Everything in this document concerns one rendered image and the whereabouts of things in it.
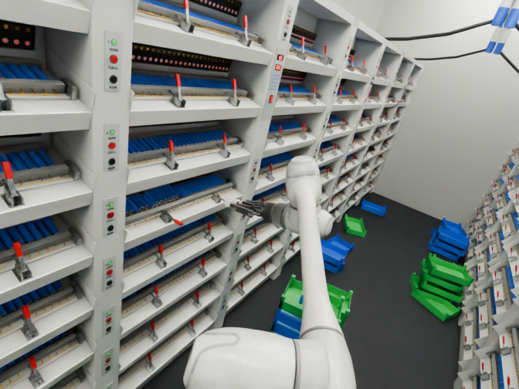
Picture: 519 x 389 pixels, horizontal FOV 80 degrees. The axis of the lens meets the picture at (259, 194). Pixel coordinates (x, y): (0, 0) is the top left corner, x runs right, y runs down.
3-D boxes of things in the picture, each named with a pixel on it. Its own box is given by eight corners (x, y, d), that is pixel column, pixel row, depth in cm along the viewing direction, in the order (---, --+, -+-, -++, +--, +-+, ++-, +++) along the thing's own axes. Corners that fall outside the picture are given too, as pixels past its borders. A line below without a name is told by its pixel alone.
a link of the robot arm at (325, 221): (297, 221, 118) (295, 191, 112) (337, 231, 110) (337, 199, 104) (283, 237, 111) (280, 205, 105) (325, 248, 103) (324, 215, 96)
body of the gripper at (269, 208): (269, 227, 113) (249, 221, 118) (281, 219, 120) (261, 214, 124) (270, 207, 111) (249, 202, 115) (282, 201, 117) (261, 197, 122)
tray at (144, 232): (239, 201, 145) (247, 187, 140) (120, 252, 97) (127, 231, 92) (210, 175, 151) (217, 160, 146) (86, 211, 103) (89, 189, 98)
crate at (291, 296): (340, 307, 168) (345, 296, 164) (334, 334, 150) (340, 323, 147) (289, 285, 175) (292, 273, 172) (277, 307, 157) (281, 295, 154)
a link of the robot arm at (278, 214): (295, 224, 117) (281, 221, 120) (296, 201, 114) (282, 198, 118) (283, 232, 110) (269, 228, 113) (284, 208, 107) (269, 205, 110)
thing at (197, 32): (268, 65, 120) (285, 28, 113) (129, 41, 71) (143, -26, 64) (232, 40, 126) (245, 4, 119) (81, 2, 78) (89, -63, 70)
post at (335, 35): (279, 275, 245) (359, 20, 170) (273, 280, 237) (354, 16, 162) (259, 262, 253) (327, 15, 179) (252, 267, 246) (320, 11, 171)
